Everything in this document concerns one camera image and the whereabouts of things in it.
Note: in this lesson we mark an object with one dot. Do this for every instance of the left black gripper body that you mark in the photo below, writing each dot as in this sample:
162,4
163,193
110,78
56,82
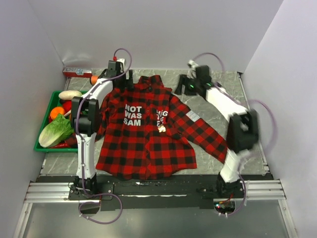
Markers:
123,82

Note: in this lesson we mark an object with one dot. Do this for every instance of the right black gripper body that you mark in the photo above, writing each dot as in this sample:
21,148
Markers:
191,86

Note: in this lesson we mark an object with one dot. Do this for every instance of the red black plaid shirt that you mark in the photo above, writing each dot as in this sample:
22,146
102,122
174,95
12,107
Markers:
132,146

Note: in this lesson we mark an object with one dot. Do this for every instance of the gold leaf brooch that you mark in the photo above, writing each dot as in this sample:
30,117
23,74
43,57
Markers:
161,129

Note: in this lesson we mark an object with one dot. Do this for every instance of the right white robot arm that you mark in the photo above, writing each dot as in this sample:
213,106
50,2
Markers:
242,130

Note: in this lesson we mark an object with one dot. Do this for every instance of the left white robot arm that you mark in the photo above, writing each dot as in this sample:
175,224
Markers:
86,121

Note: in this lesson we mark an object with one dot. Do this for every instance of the orange cylindrical bottle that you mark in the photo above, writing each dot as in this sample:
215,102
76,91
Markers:
93,80

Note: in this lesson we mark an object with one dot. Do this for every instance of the red rectangular box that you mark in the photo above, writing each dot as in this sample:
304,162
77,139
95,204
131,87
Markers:
77,72

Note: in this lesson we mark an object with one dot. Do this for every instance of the toy white radish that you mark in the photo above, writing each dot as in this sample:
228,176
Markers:
68,95

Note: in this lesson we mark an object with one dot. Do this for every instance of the toy red tomato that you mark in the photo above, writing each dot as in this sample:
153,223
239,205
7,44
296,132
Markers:
67,106

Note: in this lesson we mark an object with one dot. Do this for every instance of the toy orange fruit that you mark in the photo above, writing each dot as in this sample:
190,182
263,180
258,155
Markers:
57,111

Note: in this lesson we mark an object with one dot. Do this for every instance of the toy napa cabbage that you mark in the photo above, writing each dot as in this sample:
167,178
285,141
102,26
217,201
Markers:
55,132

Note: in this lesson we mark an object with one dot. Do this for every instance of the toy red chili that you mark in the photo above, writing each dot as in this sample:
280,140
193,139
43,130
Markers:
60,145

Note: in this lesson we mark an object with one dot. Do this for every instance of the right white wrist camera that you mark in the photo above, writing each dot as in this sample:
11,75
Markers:
192,67

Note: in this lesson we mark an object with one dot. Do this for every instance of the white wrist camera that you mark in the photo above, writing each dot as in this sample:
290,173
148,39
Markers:
121,60
192,67

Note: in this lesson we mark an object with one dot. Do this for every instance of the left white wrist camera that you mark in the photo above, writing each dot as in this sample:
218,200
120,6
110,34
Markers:
121,60

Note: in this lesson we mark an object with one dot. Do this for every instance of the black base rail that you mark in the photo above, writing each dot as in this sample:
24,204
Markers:
180,191

